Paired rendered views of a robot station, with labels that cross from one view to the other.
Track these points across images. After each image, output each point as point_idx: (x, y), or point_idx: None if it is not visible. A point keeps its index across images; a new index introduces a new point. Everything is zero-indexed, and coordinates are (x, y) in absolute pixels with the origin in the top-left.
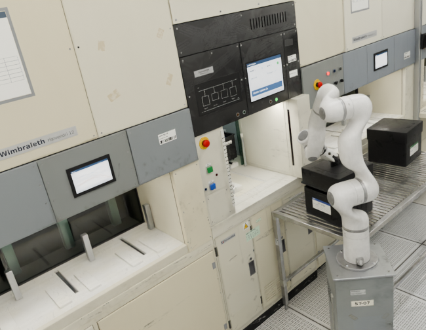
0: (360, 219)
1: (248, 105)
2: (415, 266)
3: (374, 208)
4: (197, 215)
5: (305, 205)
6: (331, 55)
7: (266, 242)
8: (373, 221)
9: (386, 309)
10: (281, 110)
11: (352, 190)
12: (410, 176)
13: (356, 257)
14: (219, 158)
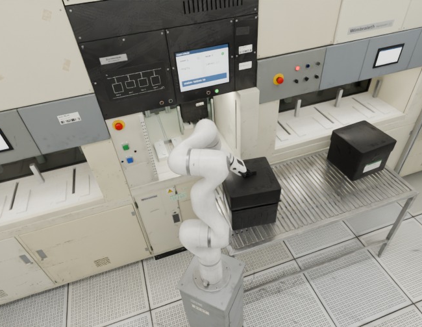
0: (204, 257)
1: (176, 95)
2: (316, 266)
3: (278, 221)
4: (113, 179)
5: None
6: (311, 47)
7: None
8: (263, 237)
9: (219, 322)
10: (232, 97)
11: (195, 236)
12: (345, 196)
13: (203, 278)
14: (139, 138)
